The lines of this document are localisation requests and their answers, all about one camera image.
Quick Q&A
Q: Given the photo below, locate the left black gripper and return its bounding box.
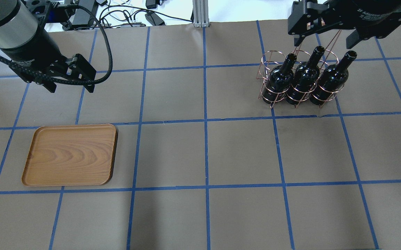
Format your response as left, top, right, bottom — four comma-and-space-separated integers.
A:
11, 52, 96, 93

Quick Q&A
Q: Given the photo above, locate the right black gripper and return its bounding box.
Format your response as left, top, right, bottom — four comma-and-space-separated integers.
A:
287, 0, 401, 49

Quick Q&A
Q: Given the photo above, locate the dark wine bottle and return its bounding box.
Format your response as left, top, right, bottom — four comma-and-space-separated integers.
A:
261, 53, 297, 105
285, 46, 325, 106
309, 50, 357, 106

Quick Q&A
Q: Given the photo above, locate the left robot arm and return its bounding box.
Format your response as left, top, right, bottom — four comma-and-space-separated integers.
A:
0, 0, 106, 92

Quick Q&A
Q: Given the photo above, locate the wooden tray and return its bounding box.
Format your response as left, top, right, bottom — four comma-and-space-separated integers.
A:
21, 124, 118, 187

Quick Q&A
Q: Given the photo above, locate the black power adapter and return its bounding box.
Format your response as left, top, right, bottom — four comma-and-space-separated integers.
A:
145, 11, 166, 26

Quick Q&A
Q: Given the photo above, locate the copper wire wine basket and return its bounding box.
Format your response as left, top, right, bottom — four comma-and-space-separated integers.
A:
257, 46, 348, 108

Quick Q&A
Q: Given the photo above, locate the aluminium frame post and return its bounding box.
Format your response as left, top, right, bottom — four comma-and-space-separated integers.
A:
192, 0, 210, 27

